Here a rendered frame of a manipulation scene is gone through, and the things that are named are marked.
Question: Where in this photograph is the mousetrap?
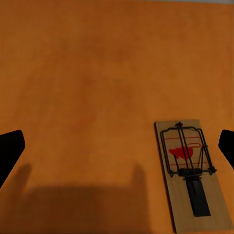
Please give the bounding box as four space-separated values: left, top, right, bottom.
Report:
155 119 234 234

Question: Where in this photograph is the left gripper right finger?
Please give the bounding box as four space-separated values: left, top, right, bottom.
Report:
218 130 234 169

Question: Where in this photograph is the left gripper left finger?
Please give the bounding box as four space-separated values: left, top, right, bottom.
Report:
0 130 25 188

